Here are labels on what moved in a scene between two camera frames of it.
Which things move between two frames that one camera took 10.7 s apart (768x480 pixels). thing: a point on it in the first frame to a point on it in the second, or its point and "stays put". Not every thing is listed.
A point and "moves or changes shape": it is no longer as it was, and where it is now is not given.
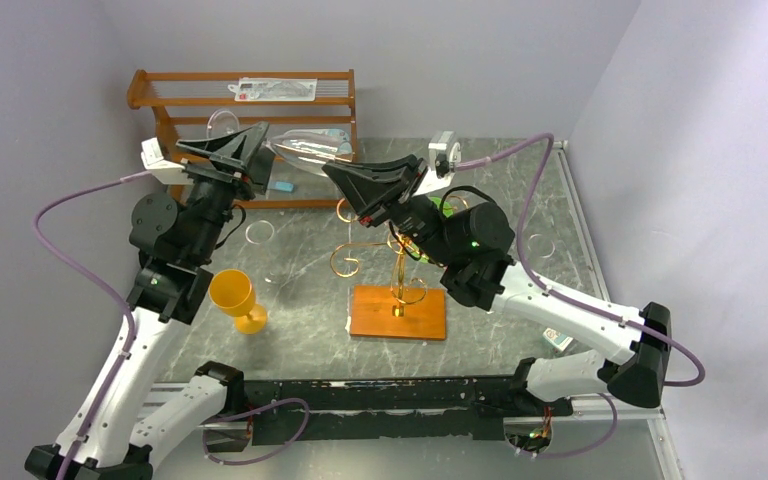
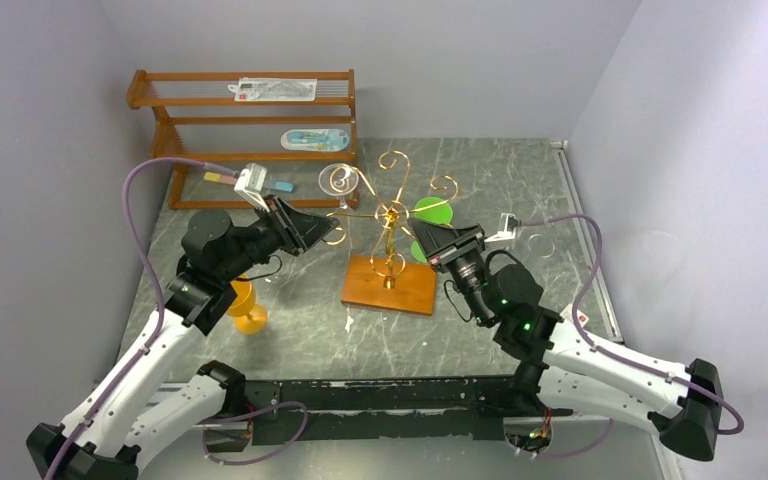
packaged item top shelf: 275,89 stays put
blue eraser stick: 284,186 stays put
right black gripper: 396,206 to 454,249
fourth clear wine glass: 541,245 stays put
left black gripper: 245,151 to 297,229
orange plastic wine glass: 232,294 stays put
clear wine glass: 305,150 moves or changes shape
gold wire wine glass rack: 366,244 to 382,279
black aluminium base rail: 409,410 stays put
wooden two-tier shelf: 310,115 stays put
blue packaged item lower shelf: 334,140 stays put
